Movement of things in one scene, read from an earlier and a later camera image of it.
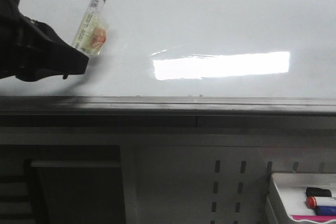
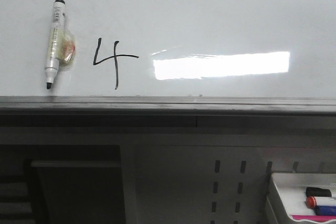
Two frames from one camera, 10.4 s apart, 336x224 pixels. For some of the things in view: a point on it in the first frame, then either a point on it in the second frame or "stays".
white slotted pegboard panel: (211, 184) stays
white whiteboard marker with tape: (91, 36) → (62, 43)
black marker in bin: (317, 192) stays
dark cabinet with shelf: (61, 184) stays
